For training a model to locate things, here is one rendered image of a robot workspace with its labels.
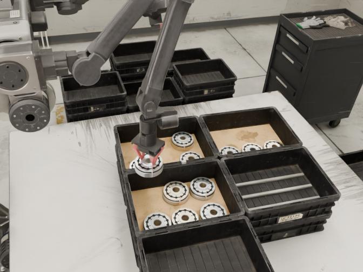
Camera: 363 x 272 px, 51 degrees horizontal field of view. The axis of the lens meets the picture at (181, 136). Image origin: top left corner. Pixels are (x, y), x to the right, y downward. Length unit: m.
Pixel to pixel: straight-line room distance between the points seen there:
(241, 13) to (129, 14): 3.94
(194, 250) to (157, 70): 0.65
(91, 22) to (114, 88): 1.78
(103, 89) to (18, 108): 1.37
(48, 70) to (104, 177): 0.82
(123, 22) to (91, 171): 0.91
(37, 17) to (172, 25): 0.45
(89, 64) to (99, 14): 3.34
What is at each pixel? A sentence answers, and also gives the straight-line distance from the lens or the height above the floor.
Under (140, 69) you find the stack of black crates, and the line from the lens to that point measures 2.96.
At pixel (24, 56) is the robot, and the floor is 1.50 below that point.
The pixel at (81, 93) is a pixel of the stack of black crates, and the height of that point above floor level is 0.49.
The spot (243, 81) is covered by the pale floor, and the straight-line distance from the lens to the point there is 3.92.
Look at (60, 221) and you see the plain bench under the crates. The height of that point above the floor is 0.70.
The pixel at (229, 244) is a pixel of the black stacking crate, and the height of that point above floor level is 0.83.
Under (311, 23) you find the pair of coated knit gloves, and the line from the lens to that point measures 3.08.
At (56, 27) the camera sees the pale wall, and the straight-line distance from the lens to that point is 4.46.
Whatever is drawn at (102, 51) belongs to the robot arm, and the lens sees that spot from 1.14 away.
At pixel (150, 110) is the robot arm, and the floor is 1.29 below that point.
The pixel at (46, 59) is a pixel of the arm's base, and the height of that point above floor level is 1.48.
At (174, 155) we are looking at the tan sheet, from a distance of 1.74.
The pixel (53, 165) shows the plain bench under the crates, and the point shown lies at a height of 0.70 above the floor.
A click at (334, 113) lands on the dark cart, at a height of 0.20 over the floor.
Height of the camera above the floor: 2.02
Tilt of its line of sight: 40 degrees down
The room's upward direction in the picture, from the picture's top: 4 degrees clockwise
